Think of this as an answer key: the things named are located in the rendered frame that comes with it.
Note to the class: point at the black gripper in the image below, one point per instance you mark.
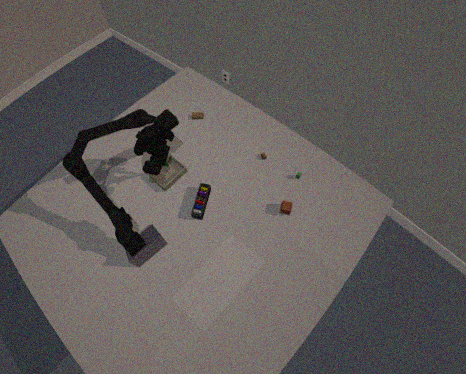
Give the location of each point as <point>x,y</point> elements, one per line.
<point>158,153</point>

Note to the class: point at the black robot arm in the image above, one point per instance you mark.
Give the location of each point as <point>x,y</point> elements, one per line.
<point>73,163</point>

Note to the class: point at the brown shallow square tray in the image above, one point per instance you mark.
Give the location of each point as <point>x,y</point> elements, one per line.
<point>169,175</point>

